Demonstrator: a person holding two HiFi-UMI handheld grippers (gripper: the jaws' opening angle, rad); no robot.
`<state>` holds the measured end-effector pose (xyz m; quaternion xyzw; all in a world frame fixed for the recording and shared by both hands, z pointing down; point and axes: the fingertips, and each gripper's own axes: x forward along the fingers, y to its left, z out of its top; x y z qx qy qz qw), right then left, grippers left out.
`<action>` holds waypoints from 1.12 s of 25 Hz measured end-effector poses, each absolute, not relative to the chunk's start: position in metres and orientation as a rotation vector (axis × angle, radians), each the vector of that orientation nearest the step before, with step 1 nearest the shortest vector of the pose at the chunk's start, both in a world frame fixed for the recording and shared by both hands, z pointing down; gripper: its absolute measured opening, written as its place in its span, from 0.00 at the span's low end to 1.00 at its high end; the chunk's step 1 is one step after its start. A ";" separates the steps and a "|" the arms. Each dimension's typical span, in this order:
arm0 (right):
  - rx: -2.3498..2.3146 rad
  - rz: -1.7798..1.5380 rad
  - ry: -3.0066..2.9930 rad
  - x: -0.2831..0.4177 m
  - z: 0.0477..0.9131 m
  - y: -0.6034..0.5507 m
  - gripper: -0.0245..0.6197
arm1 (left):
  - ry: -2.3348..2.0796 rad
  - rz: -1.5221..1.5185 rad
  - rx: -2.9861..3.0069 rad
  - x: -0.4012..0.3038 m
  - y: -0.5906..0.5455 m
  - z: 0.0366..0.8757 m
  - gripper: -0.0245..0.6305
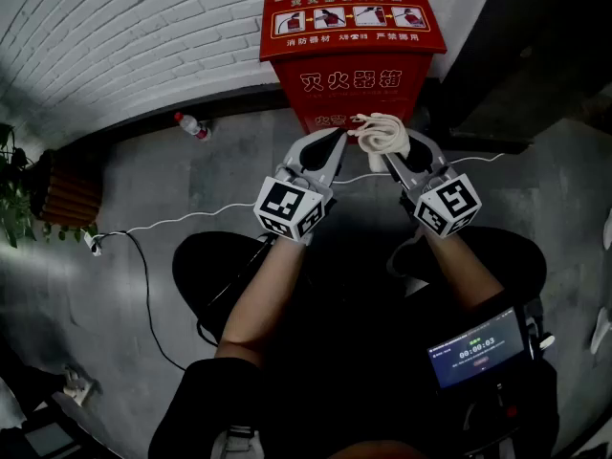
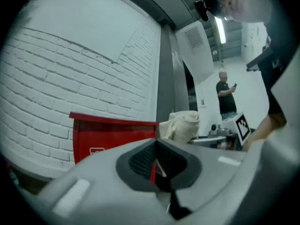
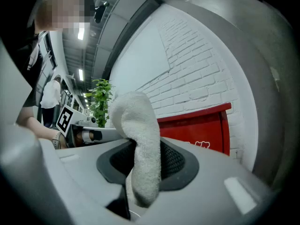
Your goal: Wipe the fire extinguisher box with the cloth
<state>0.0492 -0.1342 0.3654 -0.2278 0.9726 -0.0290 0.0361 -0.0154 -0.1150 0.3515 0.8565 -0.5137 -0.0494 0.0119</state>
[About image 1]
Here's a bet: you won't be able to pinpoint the black floor cable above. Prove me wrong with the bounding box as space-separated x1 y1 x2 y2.
100 229 187 373

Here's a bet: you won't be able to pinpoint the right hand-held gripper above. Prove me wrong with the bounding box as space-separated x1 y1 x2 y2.
384 128 482 239

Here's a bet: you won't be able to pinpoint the white cloth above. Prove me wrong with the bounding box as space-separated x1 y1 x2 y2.
347 112 412 171

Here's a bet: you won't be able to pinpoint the chest-mounted screen device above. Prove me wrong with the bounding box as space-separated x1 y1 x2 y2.
425 305 533 392

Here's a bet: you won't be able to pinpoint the person's right forearm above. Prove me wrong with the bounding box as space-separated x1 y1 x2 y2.
423 229 507 316

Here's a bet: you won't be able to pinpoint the red fire extinguisher box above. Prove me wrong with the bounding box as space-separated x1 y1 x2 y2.
259 0 448 139

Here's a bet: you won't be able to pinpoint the person's left forearm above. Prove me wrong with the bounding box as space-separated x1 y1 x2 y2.
213 236 310 367

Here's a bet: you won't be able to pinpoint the thin white cable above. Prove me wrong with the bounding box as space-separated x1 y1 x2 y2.
95 152 507 241

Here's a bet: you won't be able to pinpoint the brown wooden planter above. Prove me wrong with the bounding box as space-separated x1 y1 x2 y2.
29 148 104 229

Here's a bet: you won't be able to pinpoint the person's black trousers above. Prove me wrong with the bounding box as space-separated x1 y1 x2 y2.
171 225 549 367

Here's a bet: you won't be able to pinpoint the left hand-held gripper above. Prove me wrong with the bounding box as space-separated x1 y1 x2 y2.
252 127 349 247

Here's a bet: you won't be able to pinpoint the person's black shirt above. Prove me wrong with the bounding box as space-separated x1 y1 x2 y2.
147 298 560 459

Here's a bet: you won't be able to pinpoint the clear plastic bottle red cap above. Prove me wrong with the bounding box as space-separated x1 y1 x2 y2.
173 111 212 142

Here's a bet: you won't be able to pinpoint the white harness strap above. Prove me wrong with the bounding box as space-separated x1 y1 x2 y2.
209 423 263 459

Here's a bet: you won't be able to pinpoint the green leafy plant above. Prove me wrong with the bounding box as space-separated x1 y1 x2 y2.
0 121 99 251

